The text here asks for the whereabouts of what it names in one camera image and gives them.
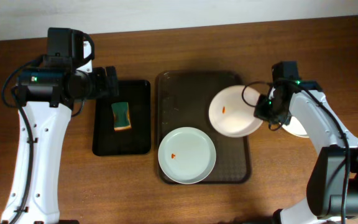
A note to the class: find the cream plate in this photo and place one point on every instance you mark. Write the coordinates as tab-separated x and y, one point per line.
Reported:
295	128

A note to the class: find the pinkish white plate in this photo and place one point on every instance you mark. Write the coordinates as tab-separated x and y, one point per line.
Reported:
230	116

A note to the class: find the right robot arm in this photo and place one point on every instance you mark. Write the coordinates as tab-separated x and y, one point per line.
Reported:
332	189

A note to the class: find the pale green plate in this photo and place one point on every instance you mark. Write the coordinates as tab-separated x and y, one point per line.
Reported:
186	155

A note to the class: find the brown serving tray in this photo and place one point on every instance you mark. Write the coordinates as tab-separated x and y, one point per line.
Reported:
182	100

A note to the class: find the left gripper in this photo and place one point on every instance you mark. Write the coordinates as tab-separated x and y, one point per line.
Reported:
111	81

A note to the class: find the black water tray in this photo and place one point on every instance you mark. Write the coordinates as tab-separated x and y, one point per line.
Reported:
135	138

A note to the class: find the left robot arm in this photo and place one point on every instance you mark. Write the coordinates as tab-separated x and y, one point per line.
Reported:
45	93

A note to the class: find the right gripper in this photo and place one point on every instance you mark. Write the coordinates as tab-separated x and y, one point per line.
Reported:
262	109

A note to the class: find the green orange sponge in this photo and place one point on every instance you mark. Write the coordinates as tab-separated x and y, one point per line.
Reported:
121	116

